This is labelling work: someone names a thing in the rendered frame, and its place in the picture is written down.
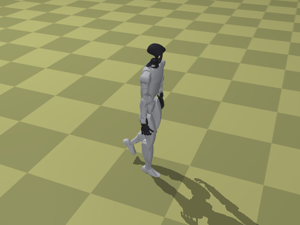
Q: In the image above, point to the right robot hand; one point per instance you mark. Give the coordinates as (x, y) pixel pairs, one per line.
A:
(145, 128)

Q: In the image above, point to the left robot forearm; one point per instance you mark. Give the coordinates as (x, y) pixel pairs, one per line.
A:
(161, 89)

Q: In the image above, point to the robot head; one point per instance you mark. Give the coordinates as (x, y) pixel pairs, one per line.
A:
(156, 50)

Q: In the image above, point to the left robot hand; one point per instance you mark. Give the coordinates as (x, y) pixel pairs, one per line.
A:
(161, 100)

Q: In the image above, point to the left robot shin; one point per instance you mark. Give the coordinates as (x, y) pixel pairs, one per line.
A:
(138, 138)

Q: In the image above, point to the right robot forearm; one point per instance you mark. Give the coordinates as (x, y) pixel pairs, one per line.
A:
(143, 111)

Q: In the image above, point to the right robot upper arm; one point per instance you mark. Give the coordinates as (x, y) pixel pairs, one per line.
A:
(145, 80)

